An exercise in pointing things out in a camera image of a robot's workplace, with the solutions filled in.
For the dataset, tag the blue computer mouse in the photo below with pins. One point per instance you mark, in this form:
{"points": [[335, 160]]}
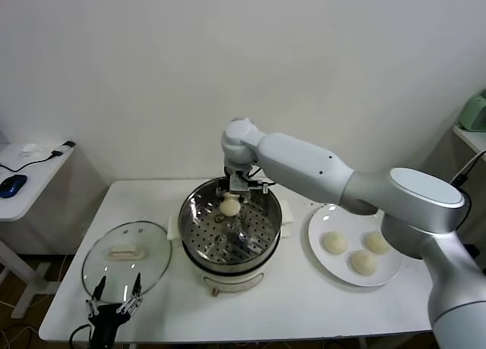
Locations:
{"points": [[13, 185]]}

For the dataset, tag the pale green appliance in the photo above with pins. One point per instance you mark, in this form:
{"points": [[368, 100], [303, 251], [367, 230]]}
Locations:
{"points": [[474, 114]]}

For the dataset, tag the white side table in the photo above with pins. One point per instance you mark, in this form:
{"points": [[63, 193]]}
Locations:
{"points": [[472, 140]]}

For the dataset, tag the stainless steel steamer basket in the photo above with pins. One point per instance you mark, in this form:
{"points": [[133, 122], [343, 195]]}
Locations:
{"points": [[205, 231]]}

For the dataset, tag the white steamed baozi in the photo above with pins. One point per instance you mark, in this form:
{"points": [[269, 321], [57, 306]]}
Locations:
{"points": [[376, 243], [335, 243], [363, 263], [229, 206]]}

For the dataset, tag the round glass pot lid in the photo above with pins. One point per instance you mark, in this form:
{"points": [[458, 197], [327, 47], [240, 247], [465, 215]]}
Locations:
{"points": [[152, 250]]}

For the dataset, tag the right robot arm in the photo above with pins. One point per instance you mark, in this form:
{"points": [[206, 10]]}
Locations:
{"points": [[303, 163]]}

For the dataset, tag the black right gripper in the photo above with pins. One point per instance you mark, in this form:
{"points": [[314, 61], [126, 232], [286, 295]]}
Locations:
{"points": [[239, 182]]}

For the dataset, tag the small black device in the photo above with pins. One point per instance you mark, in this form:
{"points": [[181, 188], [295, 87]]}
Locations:
{"points": [[68, 144]]}

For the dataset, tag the white round plate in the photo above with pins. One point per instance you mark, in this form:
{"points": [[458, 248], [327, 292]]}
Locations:
{"points": [[322, 265]]}

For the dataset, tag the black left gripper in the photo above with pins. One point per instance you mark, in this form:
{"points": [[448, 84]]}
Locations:
{"points": [[106, 322]]}

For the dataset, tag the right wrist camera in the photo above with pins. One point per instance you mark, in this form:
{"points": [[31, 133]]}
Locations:
{"points": [[262, 186]]}

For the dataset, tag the small white crumpled object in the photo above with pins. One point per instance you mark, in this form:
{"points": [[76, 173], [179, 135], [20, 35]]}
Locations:
{"points": [[32, 150]]}

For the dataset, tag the white side desk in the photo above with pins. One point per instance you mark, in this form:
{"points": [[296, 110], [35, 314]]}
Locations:
{"points": [[34, 182]]}

